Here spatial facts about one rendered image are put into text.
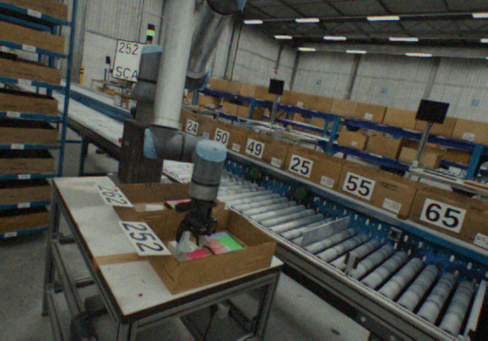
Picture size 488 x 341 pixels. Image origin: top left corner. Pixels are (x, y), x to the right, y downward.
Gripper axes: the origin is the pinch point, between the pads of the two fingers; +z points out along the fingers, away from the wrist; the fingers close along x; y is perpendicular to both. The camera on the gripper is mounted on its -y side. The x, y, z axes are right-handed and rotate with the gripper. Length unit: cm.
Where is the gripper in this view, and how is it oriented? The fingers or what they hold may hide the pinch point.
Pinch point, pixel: (187, 250)
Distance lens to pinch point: 103.8
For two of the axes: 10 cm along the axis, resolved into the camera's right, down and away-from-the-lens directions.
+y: 7.0, 2.8, -6.5
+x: 6.8, 0.0, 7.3
